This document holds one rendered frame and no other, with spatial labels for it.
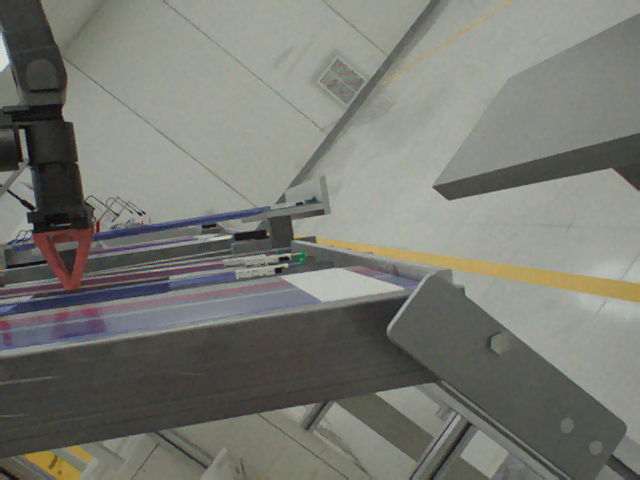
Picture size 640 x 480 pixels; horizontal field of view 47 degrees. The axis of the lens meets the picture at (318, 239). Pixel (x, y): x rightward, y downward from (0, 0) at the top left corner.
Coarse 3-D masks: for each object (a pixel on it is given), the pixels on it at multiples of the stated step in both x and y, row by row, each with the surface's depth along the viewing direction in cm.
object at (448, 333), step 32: (416, 288) 44; (448, 288) 44; (416, 320) 44; (448, 320) 44; (480, 320) 45; (416, 352) 44; (448, 352) 44; (480, 352) 45; (512, 352) 45; (480, 384) 45; (512, 384) 45; (544, 384) 46; (576, 384) 46; (512, 416) 45; (544, 416) 46; (576, 416) 46; (608, 416) 47; (448, 448) 124; (544, 448) 46; (576, 448) 46; (608, 448) 47
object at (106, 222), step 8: (88, 200) 699; (128, 200) 705; (96, 208) 675; (96, 216) 675; (104, 216) 676; (112, 216) 734; (104, 224) 663; (112, 224) 685; (136, 224) 703; (144, 224) 704
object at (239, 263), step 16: (304, 256) 96; (144, 272) 92; (160, 272) 92; (176, 272) 93; (192, 272) 93; (208, 272) 94; (0, 288) 89; (16, 288) 89; (32, 288) 89; (48, 288) 90; (80, 288) 91
